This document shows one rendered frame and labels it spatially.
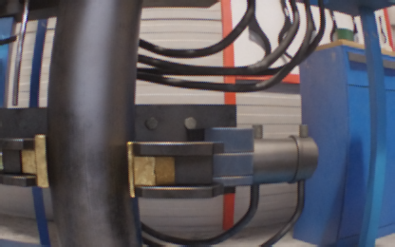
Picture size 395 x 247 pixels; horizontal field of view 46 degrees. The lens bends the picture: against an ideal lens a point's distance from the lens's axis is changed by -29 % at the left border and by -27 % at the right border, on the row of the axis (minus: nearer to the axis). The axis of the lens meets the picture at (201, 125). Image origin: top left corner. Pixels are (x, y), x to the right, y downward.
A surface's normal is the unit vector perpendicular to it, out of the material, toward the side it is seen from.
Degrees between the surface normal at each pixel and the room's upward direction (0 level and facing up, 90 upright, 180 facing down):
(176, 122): 90
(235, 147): 90
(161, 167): 90
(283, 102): 90
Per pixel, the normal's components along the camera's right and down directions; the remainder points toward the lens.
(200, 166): 0.25, -0.01
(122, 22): 0.73, -0.01
